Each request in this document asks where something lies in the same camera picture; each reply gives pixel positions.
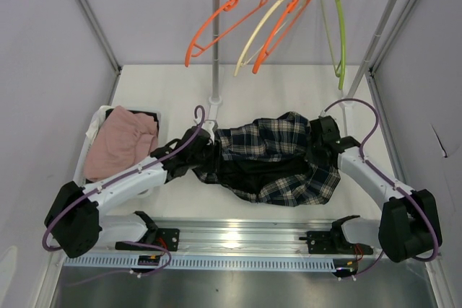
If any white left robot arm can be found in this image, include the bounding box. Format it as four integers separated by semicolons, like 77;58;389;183
42;120;215;258

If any white perforated laundry basket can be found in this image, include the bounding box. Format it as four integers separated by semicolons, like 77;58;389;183
73;105;168;186

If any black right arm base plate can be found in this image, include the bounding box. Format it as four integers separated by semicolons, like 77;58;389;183
298;231;373;255

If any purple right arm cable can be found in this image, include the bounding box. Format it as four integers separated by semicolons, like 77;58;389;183
319;97;444;263

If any green hanger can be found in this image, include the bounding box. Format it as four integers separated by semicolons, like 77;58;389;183
319;0;347;91

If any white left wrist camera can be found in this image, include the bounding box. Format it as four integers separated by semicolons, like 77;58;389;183
201;120;218;137

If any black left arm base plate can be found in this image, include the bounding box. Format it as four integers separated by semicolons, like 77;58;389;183
115;228;180;252

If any cream hanger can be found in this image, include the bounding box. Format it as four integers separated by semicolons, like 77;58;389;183
233;0;290;77

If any white clothes rack with rail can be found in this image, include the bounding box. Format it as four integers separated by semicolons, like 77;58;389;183
205;0;398;135

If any navy plaid skirt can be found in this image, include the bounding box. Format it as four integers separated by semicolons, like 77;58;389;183
193;111;341;207

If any right orange hanger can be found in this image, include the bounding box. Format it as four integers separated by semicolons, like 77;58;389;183
252;0;312;74

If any orange hanger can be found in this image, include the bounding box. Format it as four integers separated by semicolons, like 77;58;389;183
252;0;312;74
184;0;277;69

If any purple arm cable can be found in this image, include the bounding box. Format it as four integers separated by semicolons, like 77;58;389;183
319;97;444;263
42;105;206;252

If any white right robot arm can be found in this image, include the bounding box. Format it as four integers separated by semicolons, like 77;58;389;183
307;116;443;263

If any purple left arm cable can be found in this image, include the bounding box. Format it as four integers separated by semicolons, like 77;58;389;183
42;105;206;252

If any white slotted cable duct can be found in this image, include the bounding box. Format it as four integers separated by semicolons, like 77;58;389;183
64;253;336;273

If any left orange hanger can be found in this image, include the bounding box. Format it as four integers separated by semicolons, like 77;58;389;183
184;0;277;69

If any pink garment in basket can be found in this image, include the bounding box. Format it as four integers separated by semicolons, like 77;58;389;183
83;106;159;182

